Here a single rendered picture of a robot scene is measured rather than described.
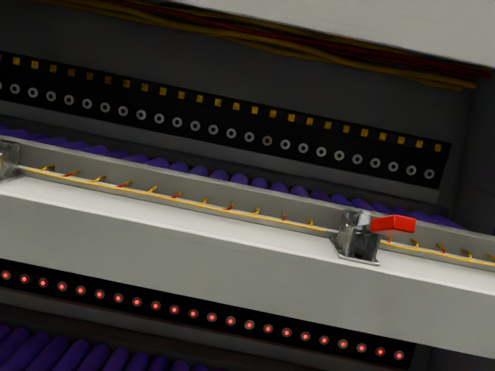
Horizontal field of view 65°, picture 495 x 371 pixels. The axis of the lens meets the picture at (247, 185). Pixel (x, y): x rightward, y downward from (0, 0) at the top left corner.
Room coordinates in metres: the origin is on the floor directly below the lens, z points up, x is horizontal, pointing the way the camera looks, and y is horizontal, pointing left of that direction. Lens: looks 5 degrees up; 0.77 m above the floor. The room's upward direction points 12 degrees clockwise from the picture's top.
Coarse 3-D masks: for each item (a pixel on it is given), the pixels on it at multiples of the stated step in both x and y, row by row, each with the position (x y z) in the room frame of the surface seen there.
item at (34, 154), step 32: (32, 160) 0.31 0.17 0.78; (64, 160) 0.31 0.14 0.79; (96, 160) 0.30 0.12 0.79; (160, 192) 0.31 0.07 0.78; (192, 192) 0.31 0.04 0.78; (224, 192) 0.30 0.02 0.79; (256, 192) 0.30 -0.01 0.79; (288, 224) 0.29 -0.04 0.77; (320, 224) 0.31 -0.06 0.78; (416, 224) 0.30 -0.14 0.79; (448, 256) 0.29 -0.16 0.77; (480, 256) 0.31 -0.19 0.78
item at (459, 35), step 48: (48, 0) 0.41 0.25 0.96; (96, 0) 0.39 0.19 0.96; (144, 0) 0.42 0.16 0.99; (192, 0) 0.27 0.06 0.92; (240, 0) 0.27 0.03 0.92; (288, 0) 0.26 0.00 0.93; (336, 0) 0.26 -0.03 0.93; (384, 0) 0.26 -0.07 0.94; (432, 0) 0.26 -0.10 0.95; (480, 0) 0.26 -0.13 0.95; (336, 48) 0.39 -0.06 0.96; (384, 48) 0.37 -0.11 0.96; (432, 48) 0.27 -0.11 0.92; (480, 48) 0.27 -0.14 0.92
